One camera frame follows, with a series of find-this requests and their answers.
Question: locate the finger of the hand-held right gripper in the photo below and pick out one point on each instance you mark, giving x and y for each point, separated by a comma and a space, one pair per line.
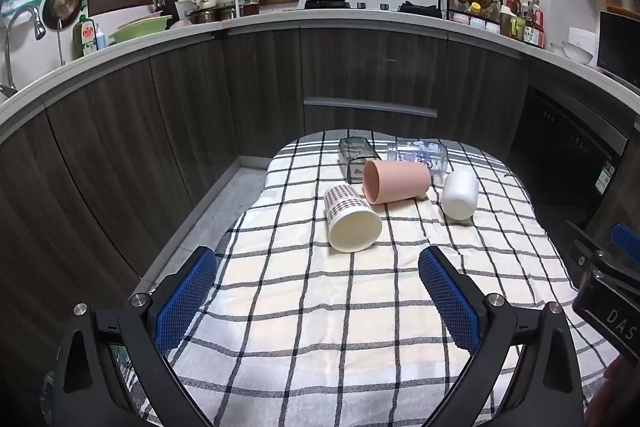
582, 252
627, 242

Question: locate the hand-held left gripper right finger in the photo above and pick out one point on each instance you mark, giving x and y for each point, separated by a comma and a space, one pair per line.
447, 297

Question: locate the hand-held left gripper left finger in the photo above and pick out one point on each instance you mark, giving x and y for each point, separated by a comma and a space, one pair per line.
186, 302

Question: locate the white cup with dotted pattern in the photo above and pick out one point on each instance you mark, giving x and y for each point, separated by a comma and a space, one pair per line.
350, 219

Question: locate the plain white cup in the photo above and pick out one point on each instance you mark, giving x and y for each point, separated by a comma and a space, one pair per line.
459, 195

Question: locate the pink cup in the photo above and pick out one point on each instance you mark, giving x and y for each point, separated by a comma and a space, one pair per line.
395, 181

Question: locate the clear glass cup with print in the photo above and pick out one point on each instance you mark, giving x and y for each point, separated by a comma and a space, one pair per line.
420, 154

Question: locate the dark transparent square cup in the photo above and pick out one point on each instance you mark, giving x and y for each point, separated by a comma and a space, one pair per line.
356, 157

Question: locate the person's right hand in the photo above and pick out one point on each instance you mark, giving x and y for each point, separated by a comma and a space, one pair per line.
617, 387

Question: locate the black built-in dishwasher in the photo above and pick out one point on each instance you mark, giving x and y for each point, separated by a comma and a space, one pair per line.
570, 152

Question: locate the black and white checked cloth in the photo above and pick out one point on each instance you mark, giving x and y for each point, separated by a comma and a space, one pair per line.
320, 307

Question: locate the dark wooden base cabinet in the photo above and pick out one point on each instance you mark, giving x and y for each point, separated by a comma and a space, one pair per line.
200, 117

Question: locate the white bowl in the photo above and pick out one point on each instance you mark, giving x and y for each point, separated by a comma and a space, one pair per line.
577, 51

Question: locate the black microwave oven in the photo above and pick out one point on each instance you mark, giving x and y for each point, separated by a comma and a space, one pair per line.
620, 44

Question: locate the green labelled sauce bottle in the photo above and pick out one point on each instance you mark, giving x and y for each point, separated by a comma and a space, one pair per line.
534, 29

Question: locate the green plastic basin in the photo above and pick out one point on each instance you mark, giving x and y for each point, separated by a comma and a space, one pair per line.
139, 29

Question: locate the green dish soap bottle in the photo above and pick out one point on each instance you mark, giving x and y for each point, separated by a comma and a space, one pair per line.
88, 36

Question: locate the steel cooking pot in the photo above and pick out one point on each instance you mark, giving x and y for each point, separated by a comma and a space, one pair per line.
206, 14

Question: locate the black bag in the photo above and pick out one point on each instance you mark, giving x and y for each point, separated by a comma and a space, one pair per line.
420, 9

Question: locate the white electric kettle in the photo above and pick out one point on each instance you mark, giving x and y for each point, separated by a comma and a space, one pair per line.
185, 9

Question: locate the grey kitchen countertop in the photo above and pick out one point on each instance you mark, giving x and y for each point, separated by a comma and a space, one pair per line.
280, 22

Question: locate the chrome kitchen faucet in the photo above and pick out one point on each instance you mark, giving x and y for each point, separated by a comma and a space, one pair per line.
20, 42

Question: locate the black gas stove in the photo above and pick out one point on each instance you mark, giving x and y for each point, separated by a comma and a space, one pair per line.
327, 4

